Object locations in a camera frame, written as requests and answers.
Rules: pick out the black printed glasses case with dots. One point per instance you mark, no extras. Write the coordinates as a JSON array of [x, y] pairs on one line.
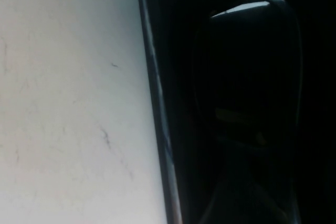
[[168, 51]]

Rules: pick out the black framed glasses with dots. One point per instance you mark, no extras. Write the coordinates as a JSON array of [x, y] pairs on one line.
[[249, 64]]

